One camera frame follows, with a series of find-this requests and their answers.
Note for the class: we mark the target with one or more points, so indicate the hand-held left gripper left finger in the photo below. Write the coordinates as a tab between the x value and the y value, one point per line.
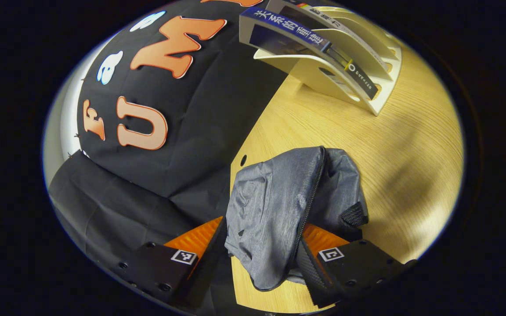
204	272

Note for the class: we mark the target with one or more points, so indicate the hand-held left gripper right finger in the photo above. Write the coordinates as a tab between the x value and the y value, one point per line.
314	276

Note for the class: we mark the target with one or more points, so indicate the grey schoolbag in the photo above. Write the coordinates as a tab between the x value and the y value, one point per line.
270	206

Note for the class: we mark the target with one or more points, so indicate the white bookshelf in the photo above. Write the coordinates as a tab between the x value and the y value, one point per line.
367	44

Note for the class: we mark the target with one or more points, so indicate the blue book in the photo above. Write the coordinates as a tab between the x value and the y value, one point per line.
283	28

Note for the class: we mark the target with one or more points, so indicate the black backdrop cloth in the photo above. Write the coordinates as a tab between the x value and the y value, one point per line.
191	131

